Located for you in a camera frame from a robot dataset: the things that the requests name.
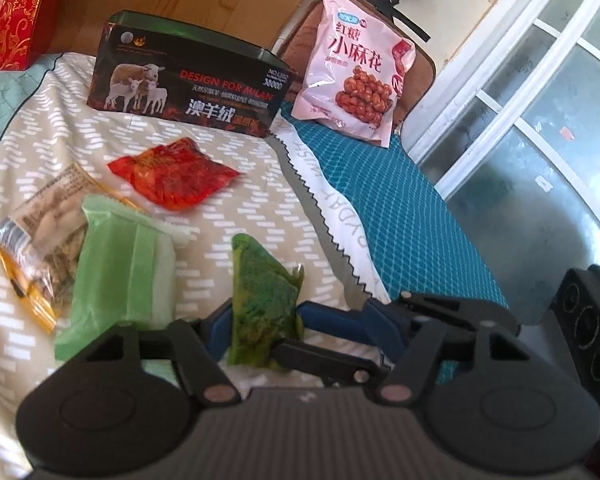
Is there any yellow edged clear snack packet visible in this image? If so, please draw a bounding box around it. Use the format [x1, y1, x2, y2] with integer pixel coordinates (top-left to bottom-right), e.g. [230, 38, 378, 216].
[0, 162, 136, 333]

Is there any brown seat cushion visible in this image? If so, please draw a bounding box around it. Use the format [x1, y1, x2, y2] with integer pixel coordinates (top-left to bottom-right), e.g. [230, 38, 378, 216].
[275, 0, 436, 136]

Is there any black tape cross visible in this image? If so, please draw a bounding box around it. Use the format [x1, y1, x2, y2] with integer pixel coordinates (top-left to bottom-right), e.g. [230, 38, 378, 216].
[352, 0, 431, 43]

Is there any green foil snack packet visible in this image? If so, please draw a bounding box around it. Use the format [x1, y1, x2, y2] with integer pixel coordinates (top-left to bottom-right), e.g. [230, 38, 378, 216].
[228, 232, 306, 372]

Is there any pink snack bag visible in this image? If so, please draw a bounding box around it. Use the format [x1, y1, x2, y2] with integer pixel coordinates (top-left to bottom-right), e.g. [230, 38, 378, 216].
[291, 0, 413, 148]

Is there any light green pastry packet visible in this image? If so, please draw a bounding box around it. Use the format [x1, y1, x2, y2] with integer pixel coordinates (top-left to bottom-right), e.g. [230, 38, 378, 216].
[54, 195, 183, 361]

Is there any white framed glass door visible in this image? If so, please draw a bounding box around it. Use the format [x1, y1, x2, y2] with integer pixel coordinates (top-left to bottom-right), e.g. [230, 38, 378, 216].
[410, 0, 600, 321]

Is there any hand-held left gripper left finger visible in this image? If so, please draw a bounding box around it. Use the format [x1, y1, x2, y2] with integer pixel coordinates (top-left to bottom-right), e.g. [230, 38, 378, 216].
[82, 302, 242, 407]

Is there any patchwork bed sheet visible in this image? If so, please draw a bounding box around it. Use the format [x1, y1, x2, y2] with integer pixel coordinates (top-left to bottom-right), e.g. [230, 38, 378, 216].
[0, 52, 396, 480]

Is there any black tin box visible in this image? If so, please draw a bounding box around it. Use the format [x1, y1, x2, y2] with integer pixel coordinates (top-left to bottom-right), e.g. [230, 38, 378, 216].
[86, 9, 292, 139]

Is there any teal mesh mat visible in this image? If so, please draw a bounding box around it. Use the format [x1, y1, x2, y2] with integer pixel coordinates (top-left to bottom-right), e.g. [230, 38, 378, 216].
[272, 102, 511, 386]

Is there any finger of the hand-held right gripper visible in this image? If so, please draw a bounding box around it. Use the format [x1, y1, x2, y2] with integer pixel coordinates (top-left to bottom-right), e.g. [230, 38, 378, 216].
[297, 290, 522, 337]
[274, 339, 392, 387]

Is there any red gift box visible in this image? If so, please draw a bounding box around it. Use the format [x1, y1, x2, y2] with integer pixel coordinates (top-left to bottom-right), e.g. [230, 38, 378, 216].
[0, 0, 73, 72]

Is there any red snack packet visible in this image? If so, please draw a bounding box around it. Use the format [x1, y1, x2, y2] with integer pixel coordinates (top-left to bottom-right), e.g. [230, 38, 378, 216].
[106, 137, 242, 211]

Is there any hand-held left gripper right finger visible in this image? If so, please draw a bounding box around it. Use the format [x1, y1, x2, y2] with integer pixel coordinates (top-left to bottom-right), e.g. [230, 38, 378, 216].
[365, 300, 531, 406]

